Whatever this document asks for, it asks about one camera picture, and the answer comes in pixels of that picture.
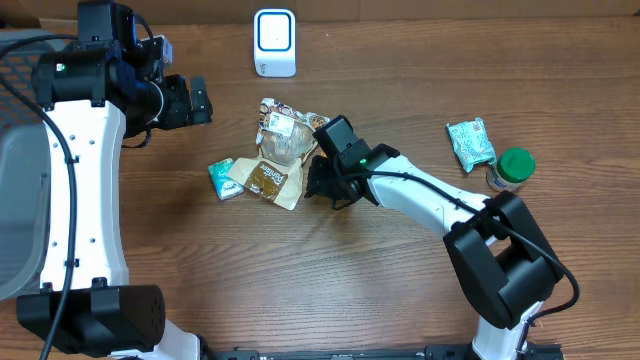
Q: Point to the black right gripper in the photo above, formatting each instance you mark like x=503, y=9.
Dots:
x=319, y=185

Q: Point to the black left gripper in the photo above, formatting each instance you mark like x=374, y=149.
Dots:
x=185, y=114

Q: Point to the clear brown bread bag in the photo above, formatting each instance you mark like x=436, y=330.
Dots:
x=285, y=140

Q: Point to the teal tissue packet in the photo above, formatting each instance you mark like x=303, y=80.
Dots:
x=226, y=187

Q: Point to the green lid jar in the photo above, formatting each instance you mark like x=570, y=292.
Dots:
x=511, y=170

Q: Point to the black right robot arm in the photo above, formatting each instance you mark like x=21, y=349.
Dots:
x=503, y=262

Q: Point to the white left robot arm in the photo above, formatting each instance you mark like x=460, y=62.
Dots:
x=105, y=86

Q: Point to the white barcode scanner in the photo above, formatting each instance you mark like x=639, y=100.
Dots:
x=275, y=43

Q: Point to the grey plastic basket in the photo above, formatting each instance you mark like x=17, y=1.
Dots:
x=26, y=147

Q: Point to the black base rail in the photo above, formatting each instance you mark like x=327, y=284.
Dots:
x=325, y=355

